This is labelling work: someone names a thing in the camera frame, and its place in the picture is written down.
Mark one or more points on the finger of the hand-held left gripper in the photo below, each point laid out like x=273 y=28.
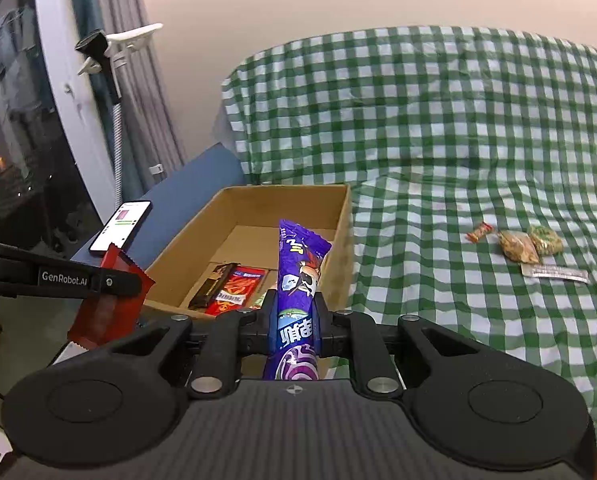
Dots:
x=53 y=277

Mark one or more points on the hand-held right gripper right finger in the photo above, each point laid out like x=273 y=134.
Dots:
x=328 y=332

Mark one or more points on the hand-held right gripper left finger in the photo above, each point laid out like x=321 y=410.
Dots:
x=258 y=330

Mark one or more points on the red printed snack packet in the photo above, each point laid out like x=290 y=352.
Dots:
x=241 y=285

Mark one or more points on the plain red snack packet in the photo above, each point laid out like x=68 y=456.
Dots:
x=98 y=315

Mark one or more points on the dark brown snack bar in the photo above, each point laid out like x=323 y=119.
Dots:
x=213 y=285

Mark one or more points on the purple snack packet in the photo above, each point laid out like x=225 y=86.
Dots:
x=293 y=270

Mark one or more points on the brown cardboard box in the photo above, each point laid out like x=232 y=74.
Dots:
x=258 y=210

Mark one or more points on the black smartphone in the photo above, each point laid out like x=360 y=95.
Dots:
x=121 y=227

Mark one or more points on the dark glass window pane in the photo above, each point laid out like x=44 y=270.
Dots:
x=13 y=135

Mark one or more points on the small white curtain clip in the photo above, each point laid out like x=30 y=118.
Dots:
x=154 y=169

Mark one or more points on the blue cushion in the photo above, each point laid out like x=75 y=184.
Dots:
x=188 y=180

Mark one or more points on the small orange candy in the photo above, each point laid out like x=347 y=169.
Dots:
x=479 y=233

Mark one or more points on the grey curtain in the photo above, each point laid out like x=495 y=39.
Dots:
x=148 y=110

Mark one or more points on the brown wrapped cookie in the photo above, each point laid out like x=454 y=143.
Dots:
x=518 y=247

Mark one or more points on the green checked cloth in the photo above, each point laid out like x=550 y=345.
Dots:
x=428 y=135

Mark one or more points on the clear flat snack wrapper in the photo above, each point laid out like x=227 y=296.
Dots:
x=553 y=274

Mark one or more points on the green wrapped cookie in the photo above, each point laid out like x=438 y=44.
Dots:
x=547 y=240

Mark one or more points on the white curved window frame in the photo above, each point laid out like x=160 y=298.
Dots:
x=73 y=125

